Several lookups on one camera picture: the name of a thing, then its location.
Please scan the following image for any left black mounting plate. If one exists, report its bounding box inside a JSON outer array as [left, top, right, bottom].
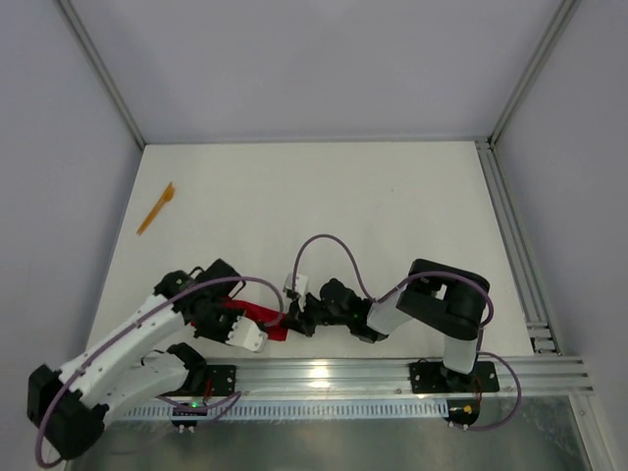
[[201, 364, 237, 398]]

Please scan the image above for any black mounting plate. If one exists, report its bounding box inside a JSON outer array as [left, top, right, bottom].
[[201, 364, 237, 398], [408, 359, 500, 393]]

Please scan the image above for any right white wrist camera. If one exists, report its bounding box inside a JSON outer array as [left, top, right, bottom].
[[284, 273, 309, 300]]

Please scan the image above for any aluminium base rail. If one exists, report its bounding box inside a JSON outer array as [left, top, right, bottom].
[[208, 355, 594, 399]]

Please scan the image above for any left aluminium frame post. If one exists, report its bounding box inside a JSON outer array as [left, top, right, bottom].
[[54, 0, 147, 151]]

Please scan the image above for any right aluminium frame post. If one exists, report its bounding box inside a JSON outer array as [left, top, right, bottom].
[[488, 0, 581, 147]]

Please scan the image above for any purple cable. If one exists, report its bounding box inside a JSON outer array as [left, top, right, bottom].
[[291, 234, 521, 431], [34, 277, 286, 467]]

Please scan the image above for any orange plastic fork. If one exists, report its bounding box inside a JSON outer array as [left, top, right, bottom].
[[136, 183, 176, 236]]

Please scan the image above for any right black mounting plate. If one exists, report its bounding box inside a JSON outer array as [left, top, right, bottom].
[[408, 359, 500, 393]]

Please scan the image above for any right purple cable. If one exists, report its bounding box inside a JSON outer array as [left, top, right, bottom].
[[291, 234, 521, 431]]

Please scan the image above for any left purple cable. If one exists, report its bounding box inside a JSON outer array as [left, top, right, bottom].
[[34, 277, 286, 467]]

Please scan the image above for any white slotted cable duct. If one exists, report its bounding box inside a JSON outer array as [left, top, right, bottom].
[[123, 397, 449, 422]]

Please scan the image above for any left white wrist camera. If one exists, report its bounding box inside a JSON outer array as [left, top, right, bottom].
[[226, 317, 268, 353]]

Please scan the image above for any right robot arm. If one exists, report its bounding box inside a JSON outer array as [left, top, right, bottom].
[[281, 259, 494, 392]]

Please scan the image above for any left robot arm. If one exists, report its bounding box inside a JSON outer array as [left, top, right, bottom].
[[26, 259, 258, 469]]

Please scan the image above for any red cloth napkin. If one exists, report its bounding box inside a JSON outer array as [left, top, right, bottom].
[[215, 296, 288, 341]]

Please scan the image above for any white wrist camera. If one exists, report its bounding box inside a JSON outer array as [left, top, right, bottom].
[[226, 317, 268, 353], [284, 273, 309, 300]]

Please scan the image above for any aluminium frame post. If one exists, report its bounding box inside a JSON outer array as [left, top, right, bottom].
[[54, 0, 147, 151], [488, 0, 581, 147]]

